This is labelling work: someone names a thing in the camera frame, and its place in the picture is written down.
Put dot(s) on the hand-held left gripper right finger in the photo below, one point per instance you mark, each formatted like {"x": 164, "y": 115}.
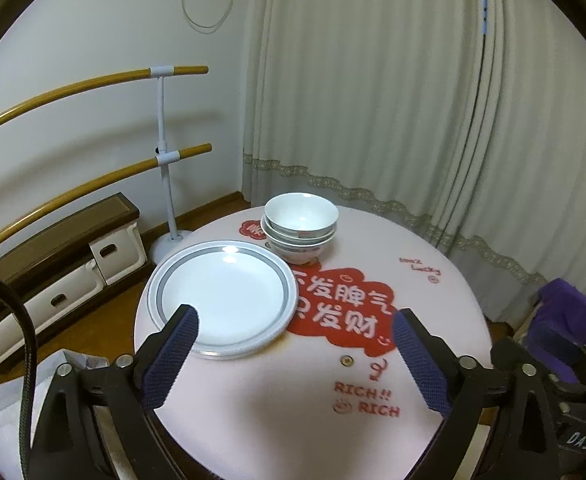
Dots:
{"x": 420, "y": 360}

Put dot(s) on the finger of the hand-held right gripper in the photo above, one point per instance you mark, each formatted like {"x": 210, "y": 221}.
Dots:
{"x": 510, "y": 352}

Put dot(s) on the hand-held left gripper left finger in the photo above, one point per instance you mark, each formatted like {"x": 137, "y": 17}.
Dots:
{"x": 170, "y": 360}

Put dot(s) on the white plate with grey rim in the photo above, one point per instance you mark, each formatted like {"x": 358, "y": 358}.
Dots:
{"x": 223, "y": 295}
{"x": 218, "y": 358}
{"x": 245, "y": 353}

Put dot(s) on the white bowl with grey band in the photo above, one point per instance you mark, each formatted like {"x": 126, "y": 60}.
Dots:
{"x": 300, "y": 212}
{"x": 318, "y": 238}
{"x": 298, "y": 255}

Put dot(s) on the purple cloth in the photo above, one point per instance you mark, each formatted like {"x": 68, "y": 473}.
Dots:
{"x": 573, "y": 320}

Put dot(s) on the round pink table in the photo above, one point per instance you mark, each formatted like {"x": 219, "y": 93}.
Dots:
{"x": 273, "y": 410}

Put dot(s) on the white plastic bag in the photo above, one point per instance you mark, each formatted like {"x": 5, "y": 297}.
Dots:
{"x": 3, "y": 410}

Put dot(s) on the grey white curtain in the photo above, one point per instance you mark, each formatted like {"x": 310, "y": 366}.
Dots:
{"x": 548, "y": 135}
{"x": 363, "y": 110}

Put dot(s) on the white barre stand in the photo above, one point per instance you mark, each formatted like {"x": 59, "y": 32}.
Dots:
{"x": 163, "y": 110}

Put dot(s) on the wooden barre rail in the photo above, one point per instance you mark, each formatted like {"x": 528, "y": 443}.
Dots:
{"x": 73, "y": 192}
{"x": 73, "y": 87}

